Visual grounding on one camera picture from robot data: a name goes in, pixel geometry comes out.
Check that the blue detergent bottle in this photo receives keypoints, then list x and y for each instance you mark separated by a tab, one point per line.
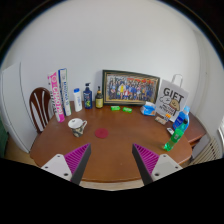
183	115

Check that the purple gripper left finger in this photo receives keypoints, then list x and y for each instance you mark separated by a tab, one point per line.
70	166

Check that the pink shuttlecock tube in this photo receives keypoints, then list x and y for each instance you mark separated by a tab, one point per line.
55	96

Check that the blue tissue pack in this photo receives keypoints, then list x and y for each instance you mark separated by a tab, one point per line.
148	109

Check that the small brown snack packet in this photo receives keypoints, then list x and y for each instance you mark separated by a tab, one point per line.
160	120

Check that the green soap bar left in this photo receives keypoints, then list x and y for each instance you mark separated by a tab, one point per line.
115	108

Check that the green soap bar right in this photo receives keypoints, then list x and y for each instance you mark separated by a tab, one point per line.
126	109

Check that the dark wooden chair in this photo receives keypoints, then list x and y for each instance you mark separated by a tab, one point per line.
39	107

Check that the framed group photo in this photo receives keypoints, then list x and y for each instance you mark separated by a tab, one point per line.
129	88

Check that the white radiator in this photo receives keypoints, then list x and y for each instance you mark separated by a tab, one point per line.
206	150

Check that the white lotion bottle blue cap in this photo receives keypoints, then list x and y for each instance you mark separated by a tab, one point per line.
77	100

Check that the camouflage ceramic mug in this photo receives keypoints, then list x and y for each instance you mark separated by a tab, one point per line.
77	126

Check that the yellow pump bottle black top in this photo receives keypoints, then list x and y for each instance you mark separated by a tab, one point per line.
99	99

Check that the green plastic soda bottle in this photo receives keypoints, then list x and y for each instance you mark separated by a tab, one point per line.
178	133

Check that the white remote control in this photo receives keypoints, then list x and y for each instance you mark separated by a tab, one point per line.
170	130

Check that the blue white shuttlecock tube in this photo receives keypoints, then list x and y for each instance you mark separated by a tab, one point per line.
62	74

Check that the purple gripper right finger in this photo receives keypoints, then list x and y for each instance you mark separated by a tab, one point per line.
152	166

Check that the white door panel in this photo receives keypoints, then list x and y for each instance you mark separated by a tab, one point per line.
13	109

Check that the dark blue pump bottle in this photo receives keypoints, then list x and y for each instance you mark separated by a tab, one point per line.
87	94

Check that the round red coaster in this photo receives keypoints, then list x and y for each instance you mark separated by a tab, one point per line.
101	133

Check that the green soap bar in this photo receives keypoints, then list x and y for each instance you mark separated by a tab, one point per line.
115	108
126	109

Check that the white gift paper bag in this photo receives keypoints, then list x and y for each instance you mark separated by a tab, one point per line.
171	97

